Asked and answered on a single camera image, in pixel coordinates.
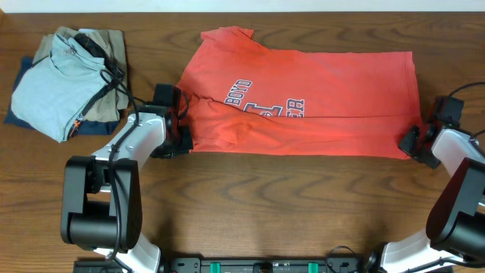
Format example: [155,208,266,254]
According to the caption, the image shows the red soccer t-shirt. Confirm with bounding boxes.
[177,27,421,159]

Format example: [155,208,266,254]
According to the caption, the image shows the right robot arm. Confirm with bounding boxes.
[378,128,484,272]

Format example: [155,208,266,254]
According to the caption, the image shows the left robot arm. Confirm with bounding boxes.
[61,105,192,273]

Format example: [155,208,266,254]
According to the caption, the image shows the folded navy garment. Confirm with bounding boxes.
[3,56,120,135]

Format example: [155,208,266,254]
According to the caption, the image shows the folded khaki garment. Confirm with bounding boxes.
[33,26,130,123]

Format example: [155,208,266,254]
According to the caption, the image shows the folded black jacket orange trim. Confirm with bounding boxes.
[69,30,128,137]

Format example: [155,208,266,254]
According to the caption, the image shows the folded light grey shirt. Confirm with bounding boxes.
[11,35,105,143]

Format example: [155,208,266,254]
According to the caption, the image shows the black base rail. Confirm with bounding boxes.
[73,246,380,273]

